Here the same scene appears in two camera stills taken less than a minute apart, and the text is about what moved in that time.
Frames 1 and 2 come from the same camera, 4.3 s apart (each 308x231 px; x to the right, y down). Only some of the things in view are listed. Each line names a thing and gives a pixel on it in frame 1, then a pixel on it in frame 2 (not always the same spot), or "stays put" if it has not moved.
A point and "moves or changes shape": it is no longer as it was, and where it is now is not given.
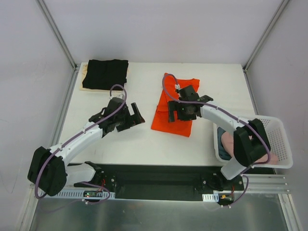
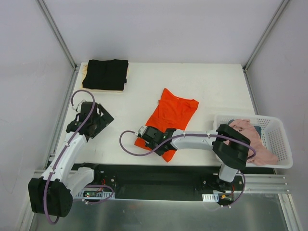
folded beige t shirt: (86, 89) stays put
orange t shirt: (160, 122) moves or changes shape
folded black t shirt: (102, 74) stays put
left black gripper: (128, 118) -> (98, 119)
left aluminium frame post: (58, 34) stays put
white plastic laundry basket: (277, 138) stays put
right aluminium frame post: (283, 4) stays put
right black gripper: (179, 111) -> (149, 138)
